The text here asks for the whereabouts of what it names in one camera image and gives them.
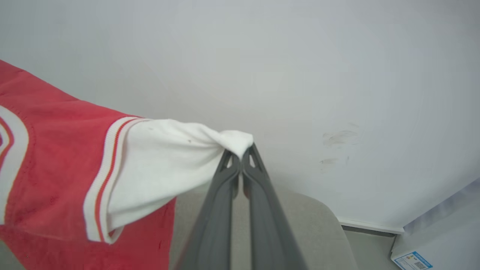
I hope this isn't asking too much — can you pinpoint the red and white jersey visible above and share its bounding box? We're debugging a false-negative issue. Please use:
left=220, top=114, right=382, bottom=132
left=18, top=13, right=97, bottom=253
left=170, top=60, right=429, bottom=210
left=0, top=60, right=255, bottom=270

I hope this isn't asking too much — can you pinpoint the white box with blue label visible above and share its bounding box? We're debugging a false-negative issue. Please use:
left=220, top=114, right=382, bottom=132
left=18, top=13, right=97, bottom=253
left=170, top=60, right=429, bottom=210
left=390, top=178, right=480, bottom=270

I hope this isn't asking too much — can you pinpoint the white baseboard strip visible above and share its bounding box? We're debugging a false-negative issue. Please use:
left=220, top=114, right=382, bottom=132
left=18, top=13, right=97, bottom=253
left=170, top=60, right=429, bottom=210
left=337, top=217, right=405, bottom=235

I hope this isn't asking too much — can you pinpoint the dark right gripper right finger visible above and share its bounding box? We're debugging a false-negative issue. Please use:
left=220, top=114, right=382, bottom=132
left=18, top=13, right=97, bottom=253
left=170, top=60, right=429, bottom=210
left=242, top=142, right=308, bottom=270

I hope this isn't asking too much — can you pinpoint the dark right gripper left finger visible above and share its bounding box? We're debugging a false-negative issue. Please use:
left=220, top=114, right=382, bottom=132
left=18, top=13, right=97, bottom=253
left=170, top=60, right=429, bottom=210
left=176, top=148, right=241, bottom=270

